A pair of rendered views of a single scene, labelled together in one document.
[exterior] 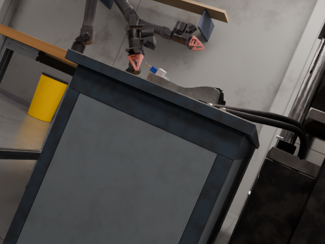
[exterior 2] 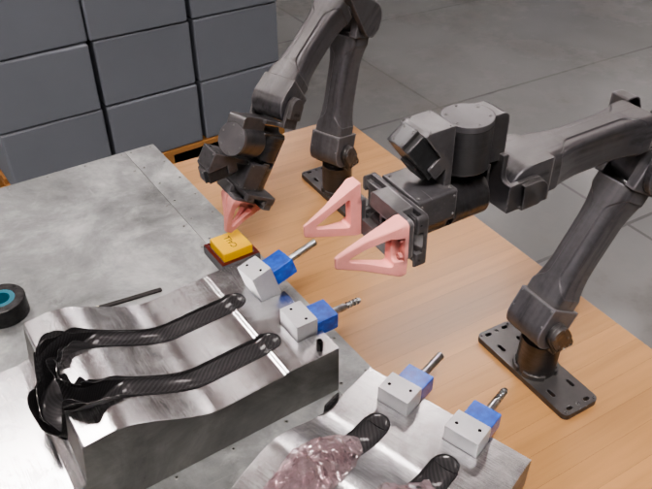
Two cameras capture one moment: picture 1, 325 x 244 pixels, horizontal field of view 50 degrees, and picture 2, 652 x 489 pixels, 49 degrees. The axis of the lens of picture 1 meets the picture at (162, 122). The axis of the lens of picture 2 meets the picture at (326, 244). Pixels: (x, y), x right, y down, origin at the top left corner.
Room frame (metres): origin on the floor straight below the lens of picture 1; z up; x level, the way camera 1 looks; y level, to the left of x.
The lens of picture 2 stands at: (2.52, -0.50, 1.64)
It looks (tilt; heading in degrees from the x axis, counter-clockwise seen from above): 37 degrees down; 129
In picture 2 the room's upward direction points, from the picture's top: straight up
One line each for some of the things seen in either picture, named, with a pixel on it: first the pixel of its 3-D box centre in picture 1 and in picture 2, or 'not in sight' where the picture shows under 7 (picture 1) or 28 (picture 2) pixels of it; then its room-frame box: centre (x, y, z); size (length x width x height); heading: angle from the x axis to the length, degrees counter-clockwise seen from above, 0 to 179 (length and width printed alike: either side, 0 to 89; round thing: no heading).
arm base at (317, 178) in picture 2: (77, 50); (337, 177); (1.71, 0.52, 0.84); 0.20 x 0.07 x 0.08; 160
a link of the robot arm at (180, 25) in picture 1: (176, 30); (487, 156); (2.22, 0.15, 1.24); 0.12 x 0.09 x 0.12; 70
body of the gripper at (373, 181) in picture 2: (186, 40); (412, 211); (2.18, 0.06, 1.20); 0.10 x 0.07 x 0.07; 160
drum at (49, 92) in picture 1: (47, 97); not in sight; (4.78, 1.59, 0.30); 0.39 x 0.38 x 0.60; 68
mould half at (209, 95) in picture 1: (195, 98); (146, 374); (1.87, -0.11, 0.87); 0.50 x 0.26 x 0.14; 73
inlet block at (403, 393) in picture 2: not in sight; (417, 380); (2.17, 0.14, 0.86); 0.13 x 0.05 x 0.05; 90
